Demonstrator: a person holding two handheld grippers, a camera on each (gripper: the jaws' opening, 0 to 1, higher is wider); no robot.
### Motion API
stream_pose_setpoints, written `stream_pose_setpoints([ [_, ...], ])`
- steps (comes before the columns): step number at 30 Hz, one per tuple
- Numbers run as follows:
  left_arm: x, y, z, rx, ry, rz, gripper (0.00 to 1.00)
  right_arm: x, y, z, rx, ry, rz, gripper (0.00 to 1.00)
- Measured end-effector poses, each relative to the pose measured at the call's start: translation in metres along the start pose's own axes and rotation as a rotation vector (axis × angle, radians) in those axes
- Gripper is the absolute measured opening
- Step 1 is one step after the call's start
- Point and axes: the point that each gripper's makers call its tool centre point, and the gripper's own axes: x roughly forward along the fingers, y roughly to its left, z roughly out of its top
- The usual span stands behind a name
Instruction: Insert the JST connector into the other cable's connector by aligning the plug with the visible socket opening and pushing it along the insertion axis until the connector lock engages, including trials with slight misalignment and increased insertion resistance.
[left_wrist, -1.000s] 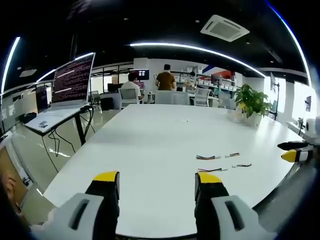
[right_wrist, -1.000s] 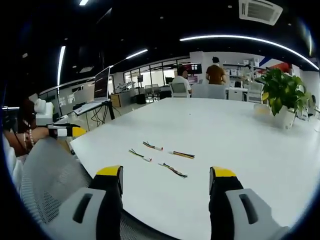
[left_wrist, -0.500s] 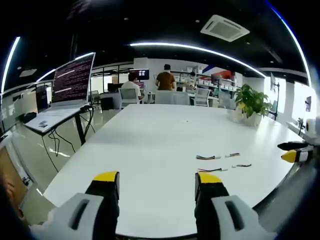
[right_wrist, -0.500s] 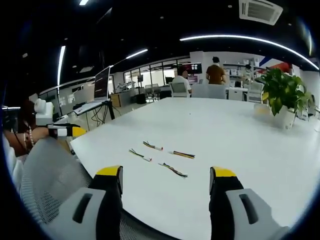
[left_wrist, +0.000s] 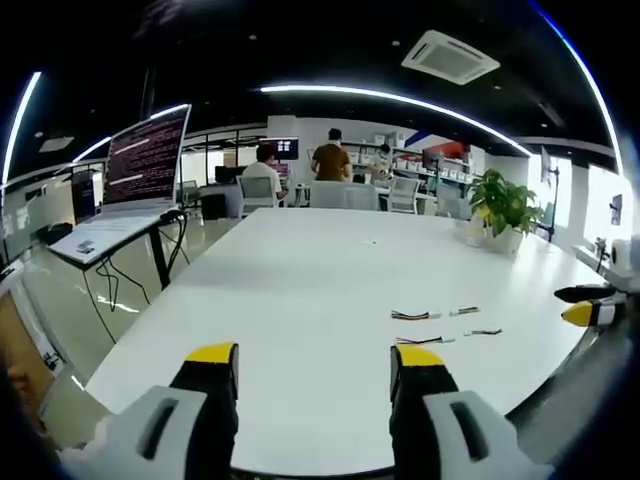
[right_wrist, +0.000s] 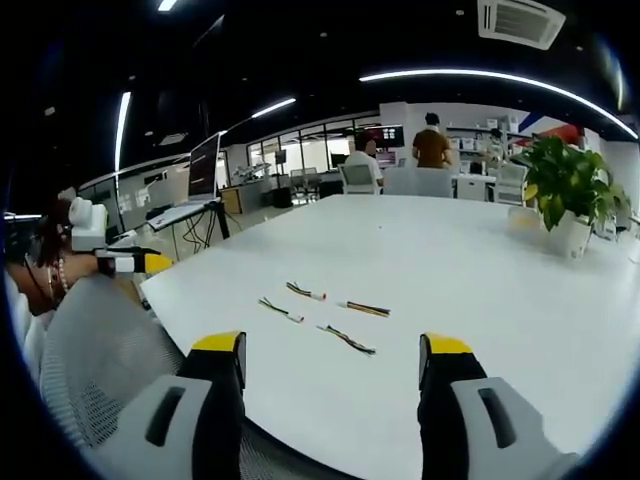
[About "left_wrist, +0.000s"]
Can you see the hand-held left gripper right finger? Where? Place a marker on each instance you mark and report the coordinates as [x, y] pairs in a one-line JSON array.
[[450, 435]]

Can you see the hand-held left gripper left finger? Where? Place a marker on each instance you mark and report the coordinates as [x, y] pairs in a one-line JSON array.
[[150, 435]]

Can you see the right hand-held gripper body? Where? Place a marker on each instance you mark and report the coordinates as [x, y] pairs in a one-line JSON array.
[[627, 257]]

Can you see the green potted plant white pot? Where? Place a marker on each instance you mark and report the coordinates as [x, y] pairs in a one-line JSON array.
[[502, 205]]

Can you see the clear glass container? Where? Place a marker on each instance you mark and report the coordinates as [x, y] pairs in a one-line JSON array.
[[471, 234]]

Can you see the brown wooden board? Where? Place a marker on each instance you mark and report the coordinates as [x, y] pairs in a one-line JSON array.
[[20, 340]]

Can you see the white storage shelves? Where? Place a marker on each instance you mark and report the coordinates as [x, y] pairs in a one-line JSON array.
[[440, 165]]

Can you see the white mesh office chair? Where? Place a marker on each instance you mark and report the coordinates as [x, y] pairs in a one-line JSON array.
[[404, 192], [345, 196], [257, 192]]

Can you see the long ceiling light strip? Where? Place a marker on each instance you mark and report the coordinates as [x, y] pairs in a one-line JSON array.
[[17, 125], [400, 100]]

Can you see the white ceiling air conditioner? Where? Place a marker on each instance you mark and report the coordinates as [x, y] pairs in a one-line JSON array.
[[450, 56]]

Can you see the open silver laptop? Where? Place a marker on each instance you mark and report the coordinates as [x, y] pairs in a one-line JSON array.
[[142, 160]]

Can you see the black frame side desk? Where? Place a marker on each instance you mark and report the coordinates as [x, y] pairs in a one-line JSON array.
[[160, 250]]

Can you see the wall screen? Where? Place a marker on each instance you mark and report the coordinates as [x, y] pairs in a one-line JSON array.
[[282, 148]]

